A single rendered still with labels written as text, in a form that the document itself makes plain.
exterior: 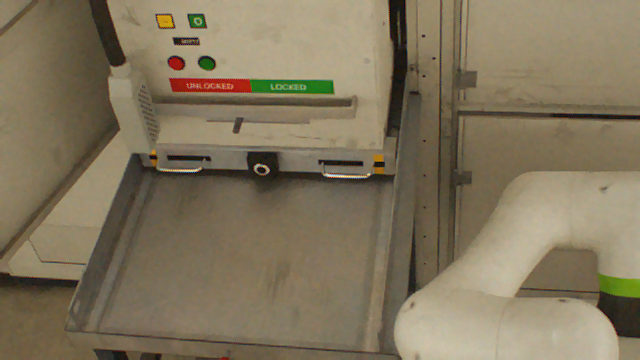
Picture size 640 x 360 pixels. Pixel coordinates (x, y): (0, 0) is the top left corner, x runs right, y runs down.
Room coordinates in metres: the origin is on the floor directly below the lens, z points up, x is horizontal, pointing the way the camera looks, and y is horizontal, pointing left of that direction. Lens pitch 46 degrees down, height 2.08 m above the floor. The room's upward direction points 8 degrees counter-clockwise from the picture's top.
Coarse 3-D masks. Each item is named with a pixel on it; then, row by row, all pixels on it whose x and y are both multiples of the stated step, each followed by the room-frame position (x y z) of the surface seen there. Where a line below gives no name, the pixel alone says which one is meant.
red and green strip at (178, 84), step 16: (176, 80) 1.26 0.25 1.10; (192, 80) 1.25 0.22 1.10; (208, 80) 1.24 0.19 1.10; (224, 80) 1.24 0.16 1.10; (240, 80) 1.23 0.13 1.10; (256, 80) 1.22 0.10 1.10; (272, 80) 1.22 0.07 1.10; (288, 80) 1.21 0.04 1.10; (304, 80) 1.20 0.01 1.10; (320, 80) 1.19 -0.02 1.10
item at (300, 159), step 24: (168, 144) 1.27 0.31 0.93; (192, 144) 1.26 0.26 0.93; (384, 144) 1.18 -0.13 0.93; (216, 168) 1.24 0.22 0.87; (240, 168) 1.23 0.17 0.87; (288, 168) 1.20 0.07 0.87; (312, 168) 1.19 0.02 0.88; (336, 168) 1.18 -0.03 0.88; (360, 168) 1.17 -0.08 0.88; (384, 168) 1.16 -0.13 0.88
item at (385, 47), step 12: (372, 0) 1.17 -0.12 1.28; (384, 0) 1.32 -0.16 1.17; (396, 0) 1.59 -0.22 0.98; (384, 12) 1.31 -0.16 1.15; (396, 12) 1.55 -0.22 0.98; (384, 24) 1.27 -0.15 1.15; (384, 36) 1.29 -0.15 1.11; (384, 48) 1.28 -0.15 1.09; (384, 60) 1.27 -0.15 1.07; (384, 72) 1.26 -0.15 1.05; (384, 84) 1.25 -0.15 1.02; (384, 96) 1.24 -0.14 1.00; (384, 108) 1.23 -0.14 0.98; (384, 120) 1.22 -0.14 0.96; (384, 132) 1.19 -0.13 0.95
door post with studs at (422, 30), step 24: (408, 0) 1.42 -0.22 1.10; (432, 0) 1.40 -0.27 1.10; (408, 24) 1.42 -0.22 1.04; (432, 24) 1.40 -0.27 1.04; (408, 48) 1.42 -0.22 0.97; (432, 48) 1.40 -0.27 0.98; (432, 72) 1.40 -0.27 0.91; (432, 96) 1.40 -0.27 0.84; (432, 120) 1.40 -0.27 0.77; (432, 144) 1.40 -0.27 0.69; (432, 168) 1.40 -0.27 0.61; (432, 192) 1.40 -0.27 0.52; (432, 216) 1.40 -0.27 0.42; (432, 240) 1.40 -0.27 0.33; (432, 264) 1.40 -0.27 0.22
